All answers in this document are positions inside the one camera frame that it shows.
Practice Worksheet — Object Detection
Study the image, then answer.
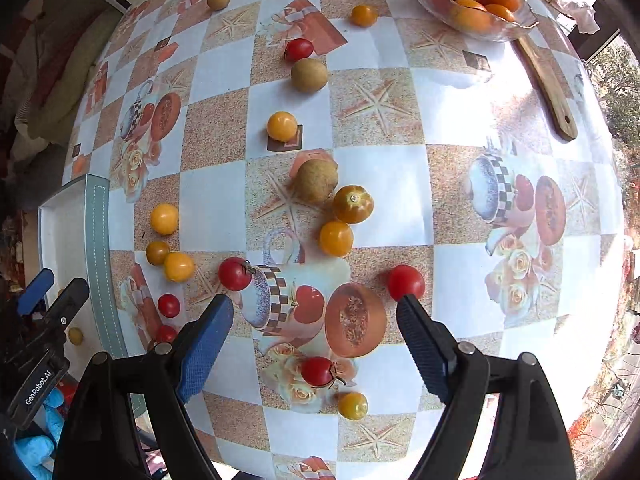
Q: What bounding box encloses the far olive round fruit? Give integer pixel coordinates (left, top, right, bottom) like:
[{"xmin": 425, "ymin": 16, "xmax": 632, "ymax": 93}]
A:
[{"xmin": 206, "ymin": 0, "xmax": 230, "ymax": 11}]

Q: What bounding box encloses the small red cherry tomato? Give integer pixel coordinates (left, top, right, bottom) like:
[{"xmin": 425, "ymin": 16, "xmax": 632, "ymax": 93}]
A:
[{"xmin": 157, "ymin": 294, "xmax": 181, "ymax": 318}]

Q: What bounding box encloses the white shallow tray box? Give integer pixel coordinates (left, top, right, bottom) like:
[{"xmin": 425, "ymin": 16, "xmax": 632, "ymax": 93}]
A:
[{"xmin": 38, "ymin": 174, "xmax": 145, "ymax": 380}]

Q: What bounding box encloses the large red tomato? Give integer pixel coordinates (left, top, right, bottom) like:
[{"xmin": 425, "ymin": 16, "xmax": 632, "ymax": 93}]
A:
[{"xmin": 154, "ymin": 324, "xmax": 178, "ymax": 344}]

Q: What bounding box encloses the red tomato far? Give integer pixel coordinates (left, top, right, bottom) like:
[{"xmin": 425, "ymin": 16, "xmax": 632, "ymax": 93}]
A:
[{"xmin": 283, "ymin": 38, "xmax": 314, "ymax": 63}]

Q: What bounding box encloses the brown longan fruit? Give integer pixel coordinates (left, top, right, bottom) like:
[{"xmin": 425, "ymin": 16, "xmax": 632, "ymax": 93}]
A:
[{"xmin": 294, "ymin": 159, "xmax": 338, "ymax": 204}]

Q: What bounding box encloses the yellow tomato on square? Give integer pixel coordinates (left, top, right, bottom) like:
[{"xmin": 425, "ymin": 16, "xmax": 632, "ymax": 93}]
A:
[{"xmin": 266, "ymin": 110, "xmax": 298, "ymax": 143}]

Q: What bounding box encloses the green sofa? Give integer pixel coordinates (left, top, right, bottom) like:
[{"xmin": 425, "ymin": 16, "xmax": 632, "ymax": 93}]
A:
[{"xmin": 14, "ymin": 0, "xmax": 122, "ymax": 145}]

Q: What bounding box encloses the glass fruit bowl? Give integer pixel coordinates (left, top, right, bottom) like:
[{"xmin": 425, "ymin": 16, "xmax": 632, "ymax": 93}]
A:
[{"xmin": 418, "ymin": 0, "xmax": 539, "ymax": 42}]

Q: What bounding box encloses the red tomato lower right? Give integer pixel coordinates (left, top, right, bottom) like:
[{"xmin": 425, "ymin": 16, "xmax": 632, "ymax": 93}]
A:
[{"xmin": 387, "ymin": 264, "xmax": 425, "ymax": 301}]

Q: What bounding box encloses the yellow tomato near gripper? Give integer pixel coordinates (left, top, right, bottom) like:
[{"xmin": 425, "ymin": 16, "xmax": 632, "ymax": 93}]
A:
[{"xmin": 163, "ymin": 252, "xmax": 195, "ymax": 283}]

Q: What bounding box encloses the wooden spatula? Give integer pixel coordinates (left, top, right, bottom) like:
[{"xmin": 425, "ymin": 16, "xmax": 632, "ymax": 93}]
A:
[{"xmin": 515, "ymin": 36, "xmax": 578, "ymax": 142}]

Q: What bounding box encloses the small yellow tomato bottom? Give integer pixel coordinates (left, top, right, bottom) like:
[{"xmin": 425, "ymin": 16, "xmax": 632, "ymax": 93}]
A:
[{"xmin": 337, "ymin": 391, "xmax": 369, "ymax": 420}]

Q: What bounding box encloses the small orange tomato far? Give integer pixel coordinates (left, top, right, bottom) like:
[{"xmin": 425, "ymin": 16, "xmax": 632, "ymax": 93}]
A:
[{"xmin": 349, "ymin": 4, "xmax": 378, "ymax": 28}]

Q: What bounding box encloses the brown kiwi-like fruit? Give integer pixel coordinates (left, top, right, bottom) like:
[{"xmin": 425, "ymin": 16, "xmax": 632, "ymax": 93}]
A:
[{"xmin": 291, "ymin": 58, "xmax": 329, "ymax": 93}]

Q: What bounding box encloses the orange yellow cherry tomato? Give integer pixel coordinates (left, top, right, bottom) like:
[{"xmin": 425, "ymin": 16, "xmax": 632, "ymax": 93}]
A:
[{"xmin": 318, "ymin": 220, "xmax": 354, "ymax": 258}]

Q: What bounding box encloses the blue gloved left hand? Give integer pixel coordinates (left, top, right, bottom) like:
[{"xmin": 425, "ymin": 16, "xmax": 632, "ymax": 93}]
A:
[{"xmin": 13, "ymin": 387, "xmax": 64, "ymax": 480}]

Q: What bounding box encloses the red tomato with stem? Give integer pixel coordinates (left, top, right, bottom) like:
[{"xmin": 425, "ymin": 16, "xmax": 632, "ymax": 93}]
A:
[{"xmin": 300, "ymin": 356, "xmax": 346, "ymax": 388}]

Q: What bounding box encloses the green-orange tomato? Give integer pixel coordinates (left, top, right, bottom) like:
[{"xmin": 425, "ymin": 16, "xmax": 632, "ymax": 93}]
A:
[{"xmin": 332, "ymin": 185, "xmax": 374, "ymax": 224}]

